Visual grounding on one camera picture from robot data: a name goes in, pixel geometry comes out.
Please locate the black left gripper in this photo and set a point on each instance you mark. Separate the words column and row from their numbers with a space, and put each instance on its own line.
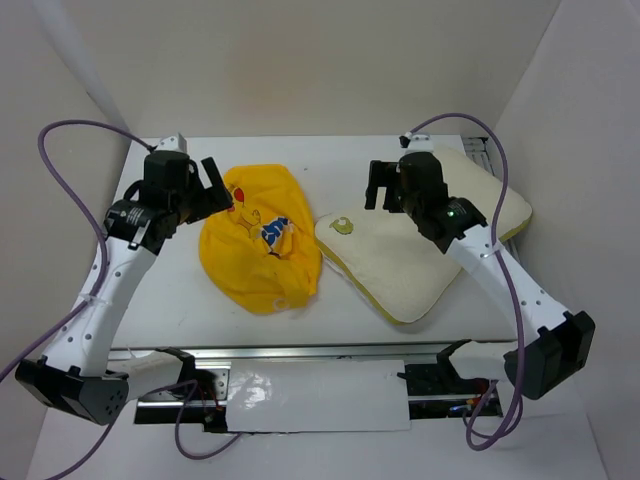
column 210, row 201

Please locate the yellow printed pillowcase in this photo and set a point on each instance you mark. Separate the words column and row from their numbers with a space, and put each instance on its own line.
column 261, row 252

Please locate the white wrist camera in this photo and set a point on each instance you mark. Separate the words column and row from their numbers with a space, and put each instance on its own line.
column 174, row 143
column 416, row 143

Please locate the white cover sheet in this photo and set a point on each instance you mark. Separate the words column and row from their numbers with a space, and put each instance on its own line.
column 317, row 396

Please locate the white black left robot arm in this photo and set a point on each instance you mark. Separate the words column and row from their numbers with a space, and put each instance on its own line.
column 73, row 374

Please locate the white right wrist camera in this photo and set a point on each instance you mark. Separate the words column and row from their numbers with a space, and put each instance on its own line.
column 416, row 143

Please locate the cream white pillow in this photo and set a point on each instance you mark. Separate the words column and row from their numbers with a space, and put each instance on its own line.
column 400, row 273

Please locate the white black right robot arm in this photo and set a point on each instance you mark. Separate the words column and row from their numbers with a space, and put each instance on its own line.
column 551, row 342

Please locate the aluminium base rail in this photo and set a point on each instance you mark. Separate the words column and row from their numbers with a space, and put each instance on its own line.
column 431, row 393

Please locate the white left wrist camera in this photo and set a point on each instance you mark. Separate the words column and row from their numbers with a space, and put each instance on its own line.
column 174, row 143

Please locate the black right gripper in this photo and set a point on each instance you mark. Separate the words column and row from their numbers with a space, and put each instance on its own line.
column 380, row 175

